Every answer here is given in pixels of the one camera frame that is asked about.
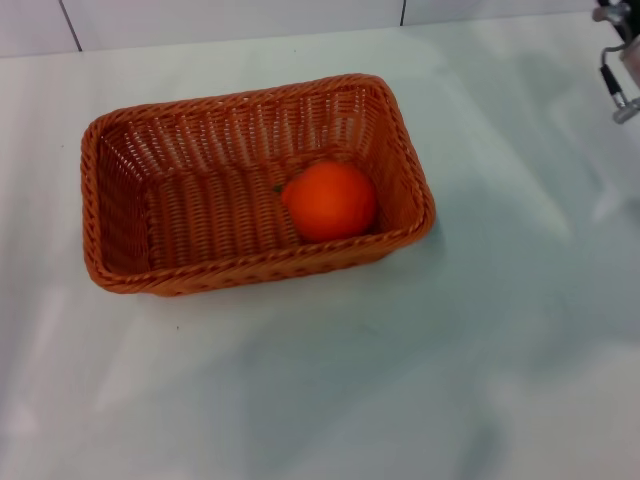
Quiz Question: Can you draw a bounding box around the orange fruit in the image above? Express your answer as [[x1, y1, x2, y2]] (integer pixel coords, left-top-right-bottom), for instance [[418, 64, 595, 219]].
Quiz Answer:
[[273, 160, 378, 245]]

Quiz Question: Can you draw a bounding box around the orange woven rectangular basket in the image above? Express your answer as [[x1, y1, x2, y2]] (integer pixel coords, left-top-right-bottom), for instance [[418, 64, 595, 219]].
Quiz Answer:
[[79, 73, 438, 298]]

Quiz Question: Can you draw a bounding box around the black cable with silver connector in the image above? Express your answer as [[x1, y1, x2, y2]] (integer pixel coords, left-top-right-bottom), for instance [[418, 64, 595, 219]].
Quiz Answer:
[[598, 45, 640, 126]]

